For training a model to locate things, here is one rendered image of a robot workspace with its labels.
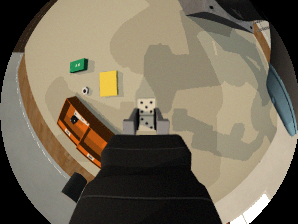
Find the yellow sticky note pad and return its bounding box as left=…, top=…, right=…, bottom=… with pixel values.
left=100, top=71, right=118, bottom=97

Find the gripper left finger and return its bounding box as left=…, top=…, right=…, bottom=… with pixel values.
left=122, top=108, right=140, bottom=135

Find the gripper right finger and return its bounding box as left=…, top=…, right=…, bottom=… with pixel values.
left=154, top=108, right=170, bottom=135

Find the orange three-compartment bin rack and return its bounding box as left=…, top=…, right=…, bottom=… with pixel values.
left=57, top=96, right=115, bottom=169

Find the white domino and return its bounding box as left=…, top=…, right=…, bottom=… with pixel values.
left=74, top=110, right=89, bottom=126
left=138, top=98, right=155, bottom=131

